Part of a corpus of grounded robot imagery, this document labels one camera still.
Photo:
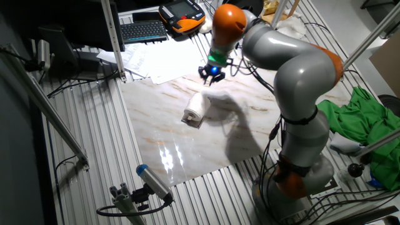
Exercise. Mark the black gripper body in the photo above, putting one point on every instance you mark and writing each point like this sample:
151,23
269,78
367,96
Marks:
214,71

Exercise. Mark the printed paper sheet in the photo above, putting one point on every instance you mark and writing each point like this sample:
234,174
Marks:
131,57

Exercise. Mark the orange black teach pendant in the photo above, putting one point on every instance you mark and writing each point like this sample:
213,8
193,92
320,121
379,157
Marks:
184,15

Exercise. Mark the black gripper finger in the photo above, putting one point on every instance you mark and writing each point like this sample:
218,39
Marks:
202,72
220,76

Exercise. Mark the brown cardboard box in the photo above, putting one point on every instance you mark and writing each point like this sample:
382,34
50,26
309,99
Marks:
389,65

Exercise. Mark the black monitor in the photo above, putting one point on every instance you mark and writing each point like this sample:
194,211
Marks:
90,22

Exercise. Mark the black flat device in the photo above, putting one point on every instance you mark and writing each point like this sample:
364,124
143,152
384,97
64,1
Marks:
145,16

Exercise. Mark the white paper sheet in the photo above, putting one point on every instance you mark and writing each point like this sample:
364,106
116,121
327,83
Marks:
178,59

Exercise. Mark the green cloth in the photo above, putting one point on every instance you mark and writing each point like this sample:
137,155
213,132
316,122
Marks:
359,122

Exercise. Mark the yellow wooden item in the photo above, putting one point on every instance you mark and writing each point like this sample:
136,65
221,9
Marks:
270,6

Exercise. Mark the green wrist adapter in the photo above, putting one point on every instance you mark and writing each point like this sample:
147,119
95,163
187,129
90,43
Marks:
217,58

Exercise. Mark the small blue circuit board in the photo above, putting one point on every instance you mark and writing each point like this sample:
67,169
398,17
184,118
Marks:
195,124

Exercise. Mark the aluminium profile post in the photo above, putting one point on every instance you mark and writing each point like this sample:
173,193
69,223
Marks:
47,106
372,37
112,37
278,12
381,142

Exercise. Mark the short aluminium profile stub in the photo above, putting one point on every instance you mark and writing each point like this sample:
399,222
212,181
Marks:
125,203

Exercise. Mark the marble pattern board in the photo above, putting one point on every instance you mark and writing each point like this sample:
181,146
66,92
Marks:
175,140

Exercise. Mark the black spool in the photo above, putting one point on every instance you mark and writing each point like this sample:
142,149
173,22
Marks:
254,7

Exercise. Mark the silver camera with blue cap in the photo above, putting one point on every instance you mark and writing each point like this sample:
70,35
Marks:
153,181

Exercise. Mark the small silver camera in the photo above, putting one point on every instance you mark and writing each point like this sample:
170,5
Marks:
43,53

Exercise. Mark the black camera bracket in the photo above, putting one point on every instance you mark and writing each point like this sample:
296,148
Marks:
140,197

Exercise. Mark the white cloth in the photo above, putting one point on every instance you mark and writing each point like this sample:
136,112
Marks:
292,28

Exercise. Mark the black keyboard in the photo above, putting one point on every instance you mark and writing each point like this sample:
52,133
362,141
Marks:
143,31

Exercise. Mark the grey cloth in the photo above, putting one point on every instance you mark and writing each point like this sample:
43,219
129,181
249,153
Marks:
343,143

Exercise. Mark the black ball knob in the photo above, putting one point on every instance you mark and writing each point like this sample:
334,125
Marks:
355,169

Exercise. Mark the black monitor stand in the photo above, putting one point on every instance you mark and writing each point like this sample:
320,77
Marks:
62,50

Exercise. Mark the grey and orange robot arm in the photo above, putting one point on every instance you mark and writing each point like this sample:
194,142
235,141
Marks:
300,72

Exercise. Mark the black round object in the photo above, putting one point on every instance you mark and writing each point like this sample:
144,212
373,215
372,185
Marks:
392,104

